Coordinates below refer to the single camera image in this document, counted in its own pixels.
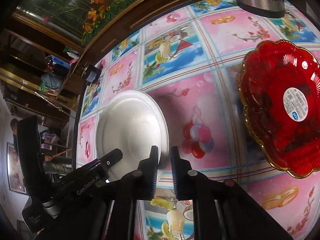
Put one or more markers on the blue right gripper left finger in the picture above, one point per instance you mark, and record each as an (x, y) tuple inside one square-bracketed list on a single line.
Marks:
[(149, 168)]

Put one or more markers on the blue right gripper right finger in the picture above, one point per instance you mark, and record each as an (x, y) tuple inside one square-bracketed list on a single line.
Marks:
[(185, 179)]

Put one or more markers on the small white foam bowl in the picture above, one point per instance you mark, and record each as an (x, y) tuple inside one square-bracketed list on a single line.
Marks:
[(132, 122)]

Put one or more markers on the red plastic dish with label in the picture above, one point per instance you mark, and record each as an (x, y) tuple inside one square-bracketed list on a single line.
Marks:
[(279, 90)]

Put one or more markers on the man in dark clothes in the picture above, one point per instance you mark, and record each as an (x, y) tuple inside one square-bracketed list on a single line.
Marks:
[(56, 165)]

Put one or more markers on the small black jar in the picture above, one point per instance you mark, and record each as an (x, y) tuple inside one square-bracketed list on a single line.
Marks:
[(90, 74)]

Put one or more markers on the colourful fruit pattern tablecloth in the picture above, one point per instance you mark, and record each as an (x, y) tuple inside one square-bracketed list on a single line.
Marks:
[(204, 114)]

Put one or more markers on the framed wall picture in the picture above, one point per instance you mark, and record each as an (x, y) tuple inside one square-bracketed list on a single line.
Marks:
[(15, 176)]

